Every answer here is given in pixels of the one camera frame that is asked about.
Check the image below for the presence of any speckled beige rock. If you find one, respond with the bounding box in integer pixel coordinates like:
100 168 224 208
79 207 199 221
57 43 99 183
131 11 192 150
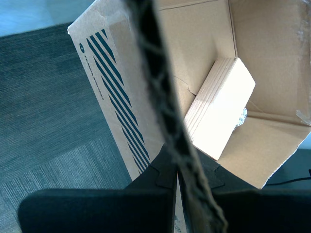
234 106 248 129

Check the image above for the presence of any brown cardboard box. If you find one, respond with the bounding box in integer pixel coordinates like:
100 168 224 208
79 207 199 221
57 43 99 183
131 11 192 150
67 0 311 233

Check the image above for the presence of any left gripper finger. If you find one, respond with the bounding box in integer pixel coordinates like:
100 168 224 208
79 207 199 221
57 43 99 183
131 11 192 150
180 154 311 233
18 145 179 233

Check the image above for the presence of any light wooden block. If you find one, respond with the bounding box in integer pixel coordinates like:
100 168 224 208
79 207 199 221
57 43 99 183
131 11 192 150
183 57 256 161

